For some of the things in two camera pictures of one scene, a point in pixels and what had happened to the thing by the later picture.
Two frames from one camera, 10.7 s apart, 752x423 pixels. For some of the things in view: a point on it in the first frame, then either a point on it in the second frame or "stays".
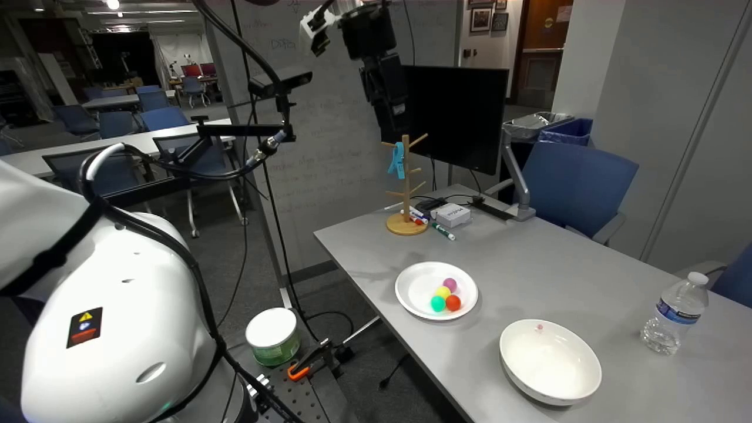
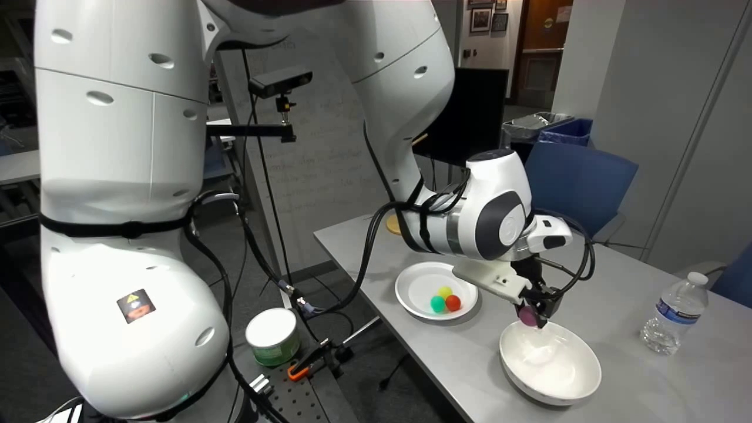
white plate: [416, 285] stays
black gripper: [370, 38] → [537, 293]
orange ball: [453, 303] stays
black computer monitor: [455, 112] stays
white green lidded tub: [272, 337] stays
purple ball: [448, 283] → [526, 316]
